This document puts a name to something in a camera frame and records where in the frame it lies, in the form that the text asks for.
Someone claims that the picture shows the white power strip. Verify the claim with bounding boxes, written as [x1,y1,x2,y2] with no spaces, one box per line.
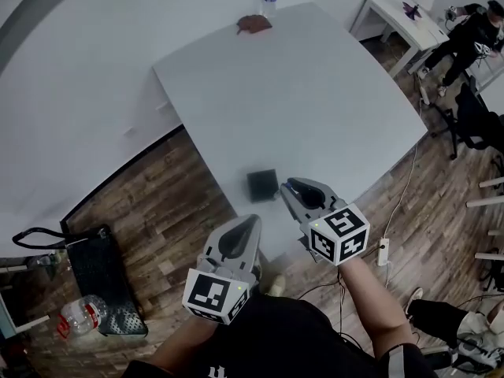
[376,238,391,267]

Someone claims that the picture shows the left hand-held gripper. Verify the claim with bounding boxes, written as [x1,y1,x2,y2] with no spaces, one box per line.
[181,213,262,326]

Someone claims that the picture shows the brown cloth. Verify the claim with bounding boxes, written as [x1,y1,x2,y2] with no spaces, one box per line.
[235,14,274,36]

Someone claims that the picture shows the large clear plastic jug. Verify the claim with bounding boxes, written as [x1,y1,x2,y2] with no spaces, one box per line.
[57,294,109,337]

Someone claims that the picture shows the person's black clothing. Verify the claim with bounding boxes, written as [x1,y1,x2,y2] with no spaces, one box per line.
[121,291,438,378]

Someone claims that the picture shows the person's left forearm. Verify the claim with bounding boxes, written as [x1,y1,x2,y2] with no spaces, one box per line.
[150,313,222,374]

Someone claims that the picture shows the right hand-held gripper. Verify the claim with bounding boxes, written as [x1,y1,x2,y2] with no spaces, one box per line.
[279,178,371,267]

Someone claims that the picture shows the black platform cart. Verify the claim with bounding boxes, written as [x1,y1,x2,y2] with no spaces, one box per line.
[12,224,150,338]

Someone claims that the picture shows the black office chair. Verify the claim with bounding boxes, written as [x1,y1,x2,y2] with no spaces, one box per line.
[431,75,504,161]

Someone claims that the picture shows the small black box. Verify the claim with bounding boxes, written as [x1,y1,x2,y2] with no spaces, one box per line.
[246,168,279,205]

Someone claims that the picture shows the white table legs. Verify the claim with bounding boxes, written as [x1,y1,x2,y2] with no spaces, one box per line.
[465,176,504,209]

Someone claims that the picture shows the person's light shoe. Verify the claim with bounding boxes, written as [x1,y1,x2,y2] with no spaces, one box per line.
[267,274,287,297]

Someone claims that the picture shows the black cable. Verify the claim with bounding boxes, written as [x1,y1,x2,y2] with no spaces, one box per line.
[295,272,347,322]

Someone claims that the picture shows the person's right forearm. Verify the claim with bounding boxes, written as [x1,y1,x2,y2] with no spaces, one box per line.
[337,256,409,361]

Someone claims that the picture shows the small white table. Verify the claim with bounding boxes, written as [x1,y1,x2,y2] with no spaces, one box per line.
[348,0,450,76]

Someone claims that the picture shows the purple ornament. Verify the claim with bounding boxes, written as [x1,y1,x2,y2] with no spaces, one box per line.
[402,0,424,20]

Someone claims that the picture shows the white cable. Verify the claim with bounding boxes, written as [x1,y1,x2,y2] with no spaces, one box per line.
[383,142,420,240]

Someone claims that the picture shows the large white table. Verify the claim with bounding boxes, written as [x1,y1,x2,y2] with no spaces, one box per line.
[151,1,429,265]

